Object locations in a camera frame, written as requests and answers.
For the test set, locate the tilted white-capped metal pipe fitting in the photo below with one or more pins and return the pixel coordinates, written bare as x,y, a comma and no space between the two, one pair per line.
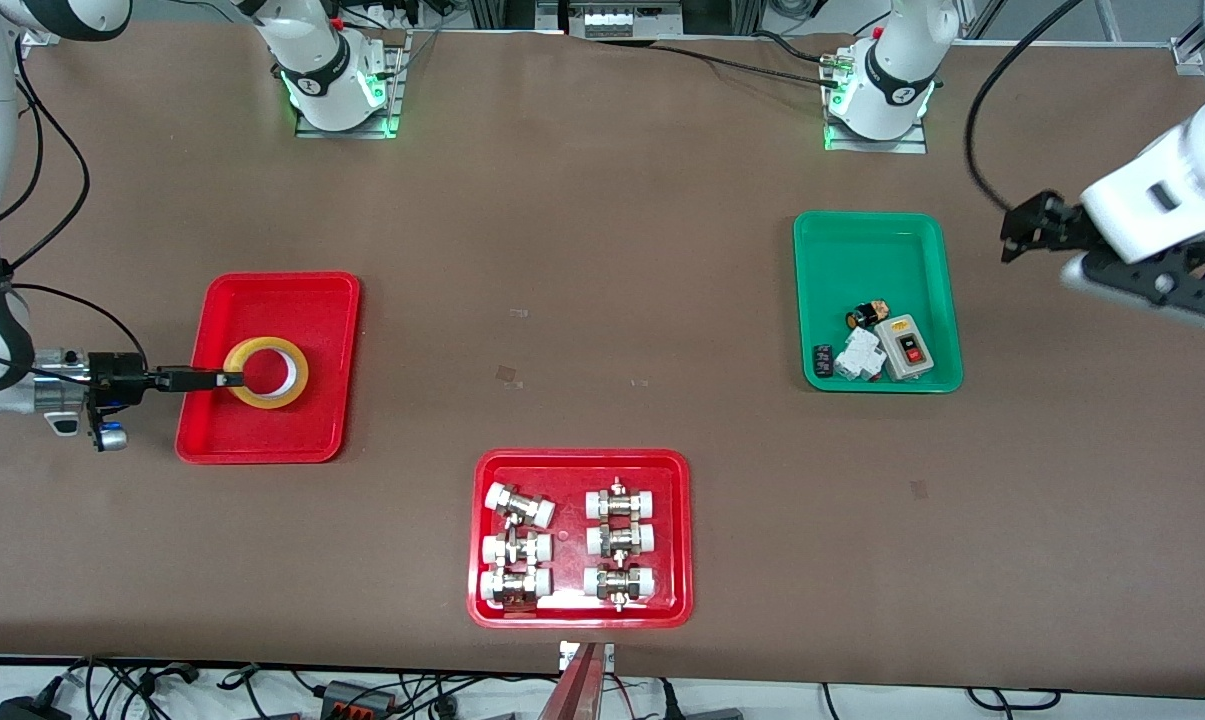
519,505

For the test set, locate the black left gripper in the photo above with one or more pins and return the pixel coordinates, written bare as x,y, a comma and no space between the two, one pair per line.
1044,222

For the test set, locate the white power strip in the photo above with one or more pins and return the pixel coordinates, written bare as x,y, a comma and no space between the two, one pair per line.
612,20

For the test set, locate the empty-style large red tray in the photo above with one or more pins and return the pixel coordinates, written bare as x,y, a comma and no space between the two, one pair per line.
267,430

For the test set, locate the yellow packing tape roll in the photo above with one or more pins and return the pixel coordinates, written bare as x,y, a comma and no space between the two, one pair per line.
297,375

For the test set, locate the white circuit breaker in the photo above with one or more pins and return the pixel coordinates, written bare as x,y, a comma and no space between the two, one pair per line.
860,358

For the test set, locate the black orange connector box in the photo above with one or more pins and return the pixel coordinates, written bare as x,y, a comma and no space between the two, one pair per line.
357,697

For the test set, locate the red tray with fittings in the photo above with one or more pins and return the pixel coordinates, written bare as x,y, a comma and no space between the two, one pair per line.
572,540

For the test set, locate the black round coil component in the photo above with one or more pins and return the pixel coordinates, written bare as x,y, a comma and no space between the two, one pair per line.
865,317

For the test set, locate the black power adapter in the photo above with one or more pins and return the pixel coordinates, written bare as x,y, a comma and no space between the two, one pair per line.
27,708

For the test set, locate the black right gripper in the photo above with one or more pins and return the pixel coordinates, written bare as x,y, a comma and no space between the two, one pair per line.
118,376

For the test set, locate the small black rocker switch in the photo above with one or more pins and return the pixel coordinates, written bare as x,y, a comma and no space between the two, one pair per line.
823,361

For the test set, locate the red metal bar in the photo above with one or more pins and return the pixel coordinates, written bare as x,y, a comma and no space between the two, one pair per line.
574,690

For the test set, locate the grey push-button switch box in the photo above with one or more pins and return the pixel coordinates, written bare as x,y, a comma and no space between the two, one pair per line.
907,348

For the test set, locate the silver metal bracket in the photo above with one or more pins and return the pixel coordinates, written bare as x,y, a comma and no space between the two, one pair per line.
566,655

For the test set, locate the green plastic tray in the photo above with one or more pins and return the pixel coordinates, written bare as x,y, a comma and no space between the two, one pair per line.
872,260

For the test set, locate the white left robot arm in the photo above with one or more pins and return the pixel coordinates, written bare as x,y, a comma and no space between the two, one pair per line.
1162,200

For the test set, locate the aluminium arm base plate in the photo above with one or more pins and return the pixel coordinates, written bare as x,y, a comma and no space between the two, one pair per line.
907,143
394,95

